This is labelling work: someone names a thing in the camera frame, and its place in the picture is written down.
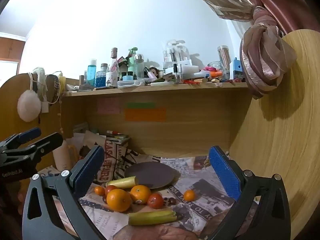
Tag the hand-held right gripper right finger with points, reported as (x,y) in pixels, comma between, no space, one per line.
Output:
(222,172)

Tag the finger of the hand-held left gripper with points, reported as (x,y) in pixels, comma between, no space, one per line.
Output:
(29,133)
(47,141)

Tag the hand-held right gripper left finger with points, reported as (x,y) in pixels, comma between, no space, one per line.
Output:
(88,166)

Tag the small tangerine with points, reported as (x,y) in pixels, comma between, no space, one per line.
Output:
(189,195)
(99,190)

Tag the red tomato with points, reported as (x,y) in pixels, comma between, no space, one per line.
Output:
(110,188)
(155,200)

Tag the banana piece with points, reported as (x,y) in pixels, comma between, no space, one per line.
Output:
(122,182)
(150,217)

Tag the orange with sticker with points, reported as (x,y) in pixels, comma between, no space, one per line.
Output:
(140,193)

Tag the dark brown round plate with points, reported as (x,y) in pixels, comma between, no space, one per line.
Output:
(150,175)

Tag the white fluffy earmuff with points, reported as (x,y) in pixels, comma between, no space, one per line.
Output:
(28,106)

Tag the stack of books and papers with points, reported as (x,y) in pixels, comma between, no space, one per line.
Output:
(90,137)

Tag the newspaper print table cloth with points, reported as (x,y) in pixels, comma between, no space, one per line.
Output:
(200,195)

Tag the red and white marker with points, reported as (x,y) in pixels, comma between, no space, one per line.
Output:
(113,132)

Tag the large plain orange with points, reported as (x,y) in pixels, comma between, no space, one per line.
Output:
(118,200)

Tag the pink sticky note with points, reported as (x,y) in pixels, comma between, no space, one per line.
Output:
(108,106)

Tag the orange sticky note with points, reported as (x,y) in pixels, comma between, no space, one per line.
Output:
(145,115)

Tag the green sticky note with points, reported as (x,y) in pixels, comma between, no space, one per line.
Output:
(140,105)

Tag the tall blue liquid bottle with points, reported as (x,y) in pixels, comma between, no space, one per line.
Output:
(91,73)

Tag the short blue liquid bottle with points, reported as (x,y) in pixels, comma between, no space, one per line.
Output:
(101,77)

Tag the brown wooden wardrobe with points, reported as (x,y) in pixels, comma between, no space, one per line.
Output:
(10,48)

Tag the clear flat plastic container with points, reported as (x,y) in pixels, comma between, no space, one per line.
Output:
(131,83)

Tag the corked glass bottle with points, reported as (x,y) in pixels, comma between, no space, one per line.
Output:
(113,67)

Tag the white orange glue bottle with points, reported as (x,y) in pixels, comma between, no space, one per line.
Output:
(208,74)

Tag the blue pencil sharpener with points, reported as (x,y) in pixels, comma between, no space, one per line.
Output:
(238,70)

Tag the round glass jar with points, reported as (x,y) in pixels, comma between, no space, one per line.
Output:
(215,67)

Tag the clear plastic bottle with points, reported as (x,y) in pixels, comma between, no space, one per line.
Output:
(139,66)

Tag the clear jar of pencils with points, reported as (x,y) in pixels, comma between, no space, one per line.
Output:
(223,60)

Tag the green pump bottle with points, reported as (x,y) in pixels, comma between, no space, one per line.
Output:
(132,61)

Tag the small doll head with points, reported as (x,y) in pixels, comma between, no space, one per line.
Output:
(154,72)

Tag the pink brown knotted curtain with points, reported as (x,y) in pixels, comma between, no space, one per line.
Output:
(262,52)

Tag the white brush organizer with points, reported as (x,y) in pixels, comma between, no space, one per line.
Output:
(175,55)

